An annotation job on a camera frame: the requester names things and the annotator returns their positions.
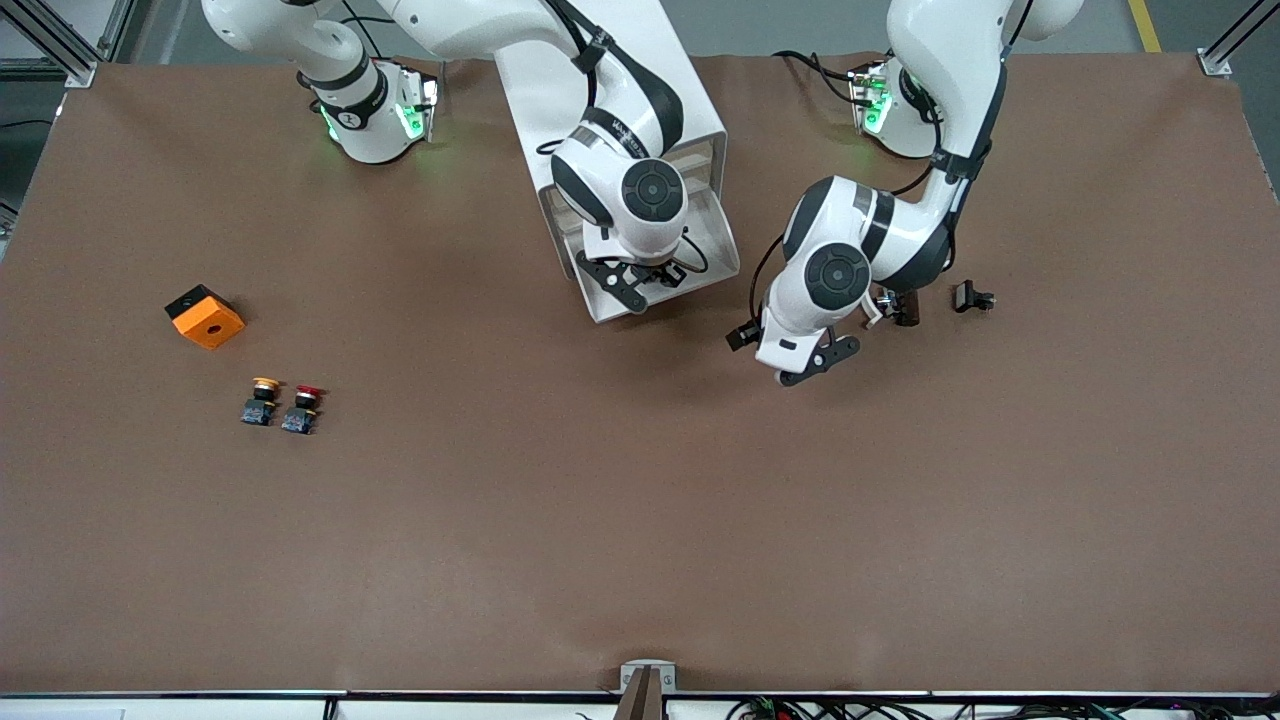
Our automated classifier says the red push button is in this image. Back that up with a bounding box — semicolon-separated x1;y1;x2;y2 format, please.
280;385;326;436

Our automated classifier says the yellow push button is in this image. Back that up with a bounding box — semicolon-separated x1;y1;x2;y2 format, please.
240;376;283;427

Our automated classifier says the brown table mat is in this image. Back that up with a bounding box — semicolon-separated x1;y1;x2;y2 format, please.
0;52;1280;696

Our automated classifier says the orange box with hole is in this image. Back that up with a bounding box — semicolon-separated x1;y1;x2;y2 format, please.
165;284;246;351

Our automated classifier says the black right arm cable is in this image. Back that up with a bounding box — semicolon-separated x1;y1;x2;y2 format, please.
537;0;709;276

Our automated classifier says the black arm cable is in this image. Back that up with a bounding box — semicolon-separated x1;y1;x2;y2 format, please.
537;0;709;276
748;60;1009;326

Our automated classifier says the black base cable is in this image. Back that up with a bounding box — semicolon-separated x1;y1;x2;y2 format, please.
772;48;867;106

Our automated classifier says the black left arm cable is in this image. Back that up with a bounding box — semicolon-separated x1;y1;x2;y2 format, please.
748;60;1009;326

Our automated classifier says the metal table edge bracket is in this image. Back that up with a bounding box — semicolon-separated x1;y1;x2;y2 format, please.
618;660;678;720

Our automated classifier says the aluminium frame post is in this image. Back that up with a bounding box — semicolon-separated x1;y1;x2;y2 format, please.
1197;0;1280;79
0;0;151;89

